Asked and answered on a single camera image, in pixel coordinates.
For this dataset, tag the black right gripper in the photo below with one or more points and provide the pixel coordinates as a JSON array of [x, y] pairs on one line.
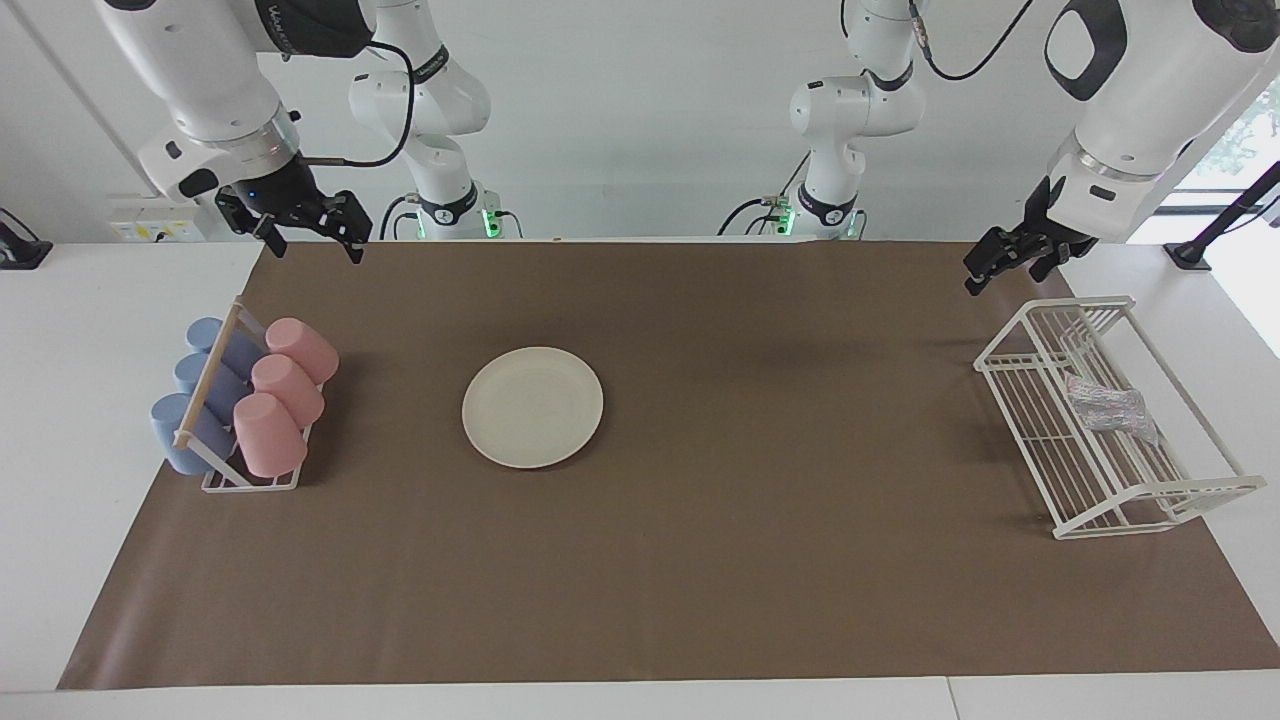
[[280, 195]]

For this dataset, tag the white wall outlet box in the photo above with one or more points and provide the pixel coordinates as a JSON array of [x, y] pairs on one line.
[[155, 215]]

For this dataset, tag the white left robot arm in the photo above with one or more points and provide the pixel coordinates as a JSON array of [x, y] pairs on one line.
[[1130, 110]]

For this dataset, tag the brown table mat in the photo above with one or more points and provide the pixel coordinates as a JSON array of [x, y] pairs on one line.
[[700, 560]]

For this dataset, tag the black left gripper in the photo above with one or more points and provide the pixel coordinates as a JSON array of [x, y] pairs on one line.
[[1050, 235]]

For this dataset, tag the blue plastic cup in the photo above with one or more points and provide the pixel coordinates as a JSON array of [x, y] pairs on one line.
[[170, 425], [205, 335], [192, 372]]

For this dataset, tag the cup rack with wooden bar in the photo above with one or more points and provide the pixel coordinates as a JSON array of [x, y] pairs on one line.
[[208, 372]]

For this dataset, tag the cream round plate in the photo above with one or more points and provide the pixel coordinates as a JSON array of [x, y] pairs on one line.
[[533, 407]]

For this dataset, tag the pink plastic cup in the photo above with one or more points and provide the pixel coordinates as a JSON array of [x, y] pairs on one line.
[[290, 390], [270, 435], [305, 348]]

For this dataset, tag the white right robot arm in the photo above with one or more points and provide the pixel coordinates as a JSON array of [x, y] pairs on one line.
[[200, 70]]

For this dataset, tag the black stand with slanted pole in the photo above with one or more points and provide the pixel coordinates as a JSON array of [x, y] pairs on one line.
[[1190, 252]]

